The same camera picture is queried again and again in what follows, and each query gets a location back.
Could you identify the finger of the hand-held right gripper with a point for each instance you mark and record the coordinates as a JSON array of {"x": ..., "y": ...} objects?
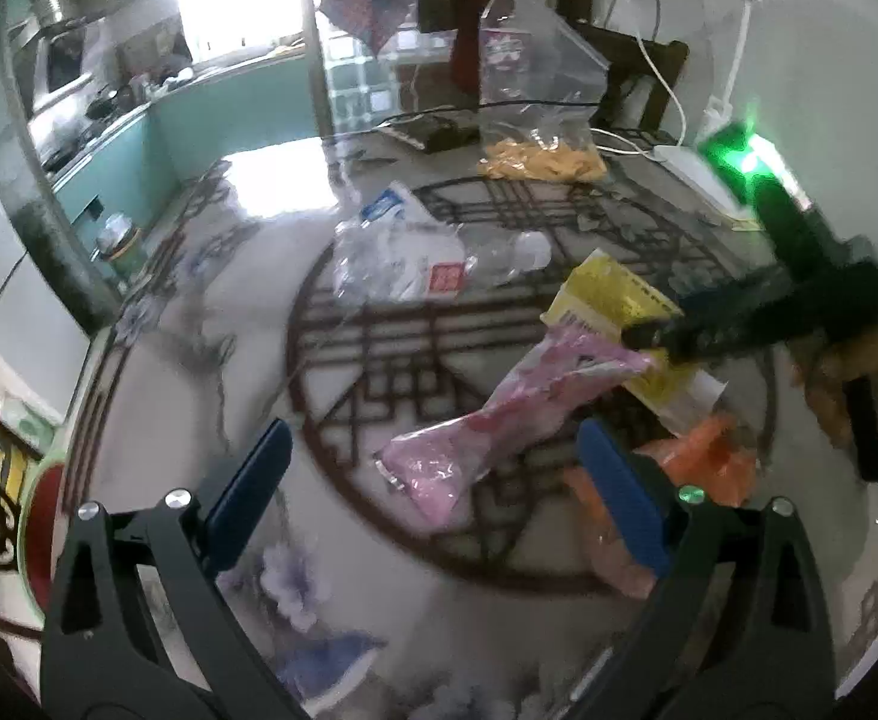
[{"x": 701, "y": 326}]

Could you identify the teal lower kitchen cabinets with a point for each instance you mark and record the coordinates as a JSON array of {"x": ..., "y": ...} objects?
[{"x": 206, "y": 127}]

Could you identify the glass block partition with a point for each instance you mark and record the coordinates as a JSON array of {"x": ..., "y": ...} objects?
[{"x": 356, "y": 82}]

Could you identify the orange plastic bag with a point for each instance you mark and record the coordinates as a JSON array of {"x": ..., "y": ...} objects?
[{"x": 709, "y": 457}]

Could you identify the green trash bin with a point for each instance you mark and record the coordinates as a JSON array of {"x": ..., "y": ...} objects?
[{"x": 120, "y": 247}]

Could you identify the purple-capped plastic bottle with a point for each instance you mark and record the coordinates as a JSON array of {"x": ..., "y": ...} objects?
[{"x": 506, "y": 60}]

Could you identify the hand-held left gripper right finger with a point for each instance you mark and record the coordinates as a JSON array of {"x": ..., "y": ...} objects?
[{"x": 623, "y": 499}]

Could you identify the white desk lamp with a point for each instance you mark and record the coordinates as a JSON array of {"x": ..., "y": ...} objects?
[{"x": 690, "y": 169}]

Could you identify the crushed clear plastic bottle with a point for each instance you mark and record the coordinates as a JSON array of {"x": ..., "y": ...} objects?
[{"x": 409, "y": 262}]

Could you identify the yellow box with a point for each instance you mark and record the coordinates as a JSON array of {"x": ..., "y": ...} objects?
[{"x": 611, "y": 292}]

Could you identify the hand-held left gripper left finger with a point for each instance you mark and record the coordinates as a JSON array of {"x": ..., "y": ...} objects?
[{"x": 251, "y": 491}]

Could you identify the dark wooden chair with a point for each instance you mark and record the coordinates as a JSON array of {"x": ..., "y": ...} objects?
[{"x": 626, "y": 67}]

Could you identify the steel range hood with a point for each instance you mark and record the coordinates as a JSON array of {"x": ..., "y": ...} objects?
[{"x": 72, "y": 71}]

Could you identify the clear bag of yellow snacks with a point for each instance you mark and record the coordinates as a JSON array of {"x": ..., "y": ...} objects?
[{"x": 544, "y": 161}]

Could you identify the red basin green rim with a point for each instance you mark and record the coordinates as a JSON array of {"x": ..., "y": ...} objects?
[{"x": 42, "y": 525}]

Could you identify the blue white wrapper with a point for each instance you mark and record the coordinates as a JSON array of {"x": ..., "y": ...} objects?
[{"x": 394, "y": 206}]

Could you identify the small black handbag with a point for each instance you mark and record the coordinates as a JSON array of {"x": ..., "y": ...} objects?
[{"x": 439, "y": 0}]

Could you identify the pink wrapper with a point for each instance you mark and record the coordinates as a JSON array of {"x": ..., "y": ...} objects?
[{"x": 499, "y": 420}]

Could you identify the person's right hand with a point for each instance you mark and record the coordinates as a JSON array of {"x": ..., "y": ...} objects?
[{"x": 821, "y": 390}]

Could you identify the dark red cloth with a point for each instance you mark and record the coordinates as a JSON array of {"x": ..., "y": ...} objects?
[{"x": 476, "y": 22}]

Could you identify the dark snack packet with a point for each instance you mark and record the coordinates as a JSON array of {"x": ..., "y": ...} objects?
[{"x": 439, "y": 136}]

